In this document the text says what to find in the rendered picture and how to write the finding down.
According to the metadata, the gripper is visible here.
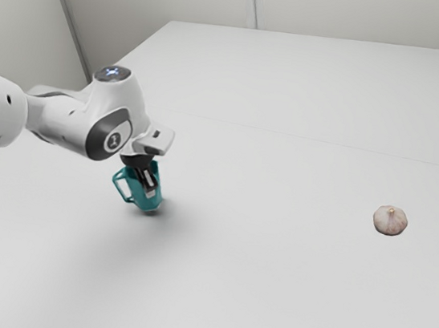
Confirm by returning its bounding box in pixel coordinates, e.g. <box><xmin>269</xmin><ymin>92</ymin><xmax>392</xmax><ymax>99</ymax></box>
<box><xmin>113</xmin><ymin>149</ymin><xmax>163</xmax><ymax>201</ymax></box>

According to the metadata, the teal faceted mug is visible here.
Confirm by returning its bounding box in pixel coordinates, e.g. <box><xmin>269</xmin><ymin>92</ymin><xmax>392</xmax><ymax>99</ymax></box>
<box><xmin>108</xmin><ymin>154</ymin><xmax>169</xmax><ymax>217</ymax></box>

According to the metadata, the garlic bulb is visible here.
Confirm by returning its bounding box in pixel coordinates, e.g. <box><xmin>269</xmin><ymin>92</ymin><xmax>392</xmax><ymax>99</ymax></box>
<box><xmin>370</xmin><ymin>202</ymin><xmax>412</xmax><ymax>239</ymax></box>

